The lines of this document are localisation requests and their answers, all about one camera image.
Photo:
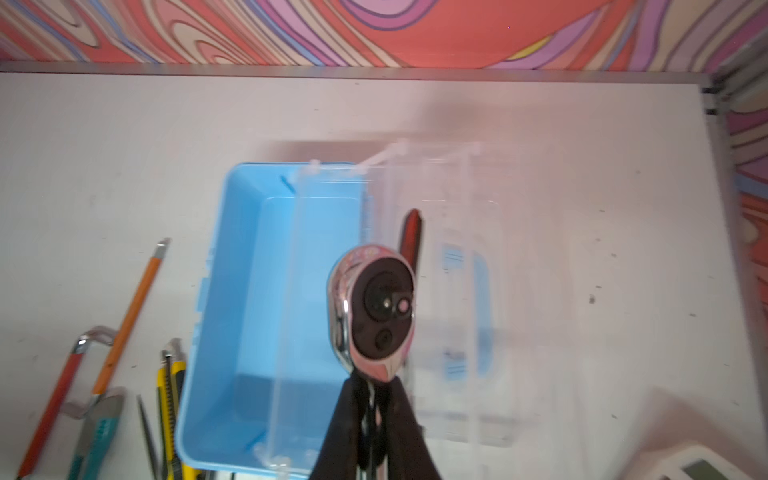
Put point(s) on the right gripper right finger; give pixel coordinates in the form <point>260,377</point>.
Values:
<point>402,443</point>

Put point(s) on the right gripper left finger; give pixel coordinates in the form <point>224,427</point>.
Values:
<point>338,458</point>

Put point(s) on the blue plastic tool box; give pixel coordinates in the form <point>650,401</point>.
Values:
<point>420,263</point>

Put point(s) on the black ratchet wrench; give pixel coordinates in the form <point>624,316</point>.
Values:
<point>371,297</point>

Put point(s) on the yellow black utility knife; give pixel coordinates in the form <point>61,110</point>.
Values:
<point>169,384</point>

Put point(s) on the teal utility knife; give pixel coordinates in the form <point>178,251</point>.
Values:
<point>99,428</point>

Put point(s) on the pink calculator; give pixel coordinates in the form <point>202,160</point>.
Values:
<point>686,461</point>

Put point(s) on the red handled hex key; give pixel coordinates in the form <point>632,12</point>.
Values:
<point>56,403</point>

